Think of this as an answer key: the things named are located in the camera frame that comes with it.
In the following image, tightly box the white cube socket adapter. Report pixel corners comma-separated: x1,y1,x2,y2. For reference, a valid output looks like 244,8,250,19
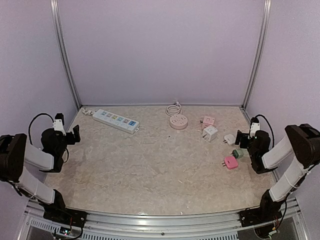
202,125,218,142

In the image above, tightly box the power strip cord and plug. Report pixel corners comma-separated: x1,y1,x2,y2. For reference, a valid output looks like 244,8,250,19
80,107,97,117

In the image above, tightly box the aluminium frame post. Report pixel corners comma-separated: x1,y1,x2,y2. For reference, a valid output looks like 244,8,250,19
50,0,82,111
241,0,272,112

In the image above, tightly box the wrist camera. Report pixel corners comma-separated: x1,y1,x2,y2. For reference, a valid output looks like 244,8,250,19
52,113,66,136
249,117,260,138

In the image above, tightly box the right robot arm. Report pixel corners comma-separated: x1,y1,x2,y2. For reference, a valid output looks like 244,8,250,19
235,123,320,227

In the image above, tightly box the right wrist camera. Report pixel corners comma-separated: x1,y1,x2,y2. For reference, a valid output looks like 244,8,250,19
249,117,260,138

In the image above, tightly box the pink flat plug adapter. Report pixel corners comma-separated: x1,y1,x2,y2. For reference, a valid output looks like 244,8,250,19
222,156,239,170

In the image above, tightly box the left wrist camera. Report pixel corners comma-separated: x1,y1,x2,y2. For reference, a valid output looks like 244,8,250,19
52,113,66,136

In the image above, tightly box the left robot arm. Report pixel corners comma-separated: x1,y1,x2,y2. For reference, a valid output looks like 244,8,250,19
0,125,88,228

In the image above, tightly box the white coiled socket cable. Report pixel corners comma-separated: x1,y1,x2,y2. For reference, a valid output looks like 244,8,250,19
165,100,183,117

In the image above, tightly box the white flat plug adapter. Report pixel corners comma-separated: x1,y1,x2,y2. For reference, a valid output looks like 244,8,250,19
223,134,236,146

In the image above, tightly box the left aluminium frame post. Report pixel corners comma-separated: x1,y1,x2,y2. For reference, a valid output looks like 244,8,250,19
50,0,82,111

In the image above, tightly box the right aluminium frame post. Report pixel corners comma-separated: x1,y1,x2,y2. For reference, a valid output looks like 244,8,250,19
241,0,272,112

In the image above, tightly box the pink cube socket adapter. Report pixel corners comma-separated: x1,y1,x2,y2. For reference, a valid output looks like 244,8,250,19
199,116,215,129

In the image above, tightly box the round pink power socket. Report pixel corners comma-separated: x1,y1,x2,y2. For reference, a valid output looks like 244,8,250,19
169,114,188,130

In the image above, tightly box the white multicolour power strip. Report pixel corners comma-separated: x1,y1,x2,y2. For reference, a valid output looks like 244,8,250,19
92,109,140,134

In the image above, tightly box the green plug adapter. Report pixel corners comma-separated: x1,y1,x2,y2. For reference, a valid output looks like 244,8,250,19
231,149,244,159

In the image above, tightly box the front aluminium rail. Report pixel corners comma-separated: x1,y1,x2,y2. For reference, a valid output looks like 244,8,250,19
23,197,301,240

